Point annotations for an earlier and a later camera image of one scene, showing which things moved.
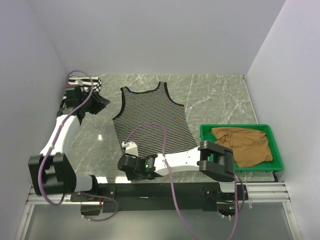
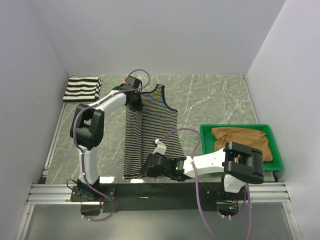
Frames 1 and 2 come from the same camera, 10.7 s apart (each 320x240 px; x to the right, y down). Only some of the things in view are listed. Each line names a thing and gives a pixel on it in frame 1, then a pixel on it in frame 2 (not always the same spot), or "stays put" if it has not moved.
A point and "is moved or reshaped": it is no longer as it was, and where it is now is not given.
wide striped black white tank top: x=85 y=83 stays put
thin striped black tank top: x=154 y=107 is moved or reshaped
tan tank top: x=249 y=146 stays put
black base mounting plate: x=159 y=196 stays put
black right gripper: x=131 y=176 -> x=147 y=172
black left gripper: x=100 y=102 -> x=138 y=107
